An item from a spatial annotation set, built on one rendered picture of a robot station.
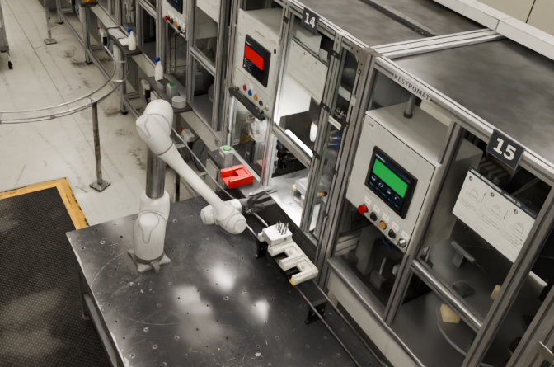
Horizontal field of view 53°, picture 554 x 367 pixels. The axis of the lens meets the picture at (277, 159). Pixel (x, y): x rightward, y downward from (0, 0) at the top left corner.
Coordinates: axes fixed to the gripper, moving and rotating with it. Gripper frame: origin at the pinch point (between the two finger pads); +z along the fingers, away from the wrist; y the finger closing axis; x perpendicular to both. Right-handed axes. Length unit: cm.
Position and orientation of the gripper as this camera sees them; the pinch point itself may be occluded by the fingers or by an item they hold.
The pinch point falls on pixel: (270, 196)
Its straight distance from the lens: 306.2
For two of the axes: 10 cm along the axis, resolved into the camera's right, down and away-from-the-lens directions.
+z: 8.4, -2.2, 4.9
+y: 1.2, -8.1, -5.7
